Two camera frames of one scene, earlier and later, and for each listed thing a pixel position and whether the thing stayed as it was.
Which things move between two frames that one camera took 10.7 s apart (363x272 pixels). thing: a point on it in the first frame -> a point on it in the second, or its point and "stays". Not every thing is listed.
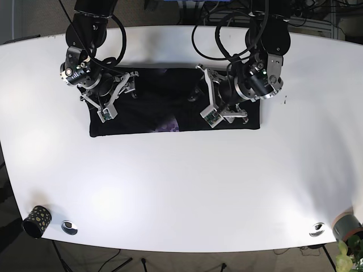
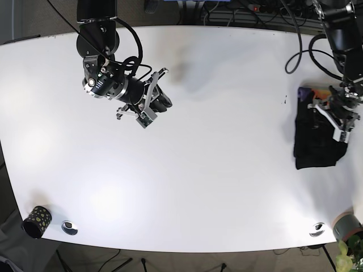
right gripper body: (219, 111) -> (342, 117)
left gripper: (105, 98) -> (146, 114)
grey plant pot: (345, 225) stays
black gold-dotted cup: (37, 222) stays
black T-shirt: (165, 100) -> (314, 145)
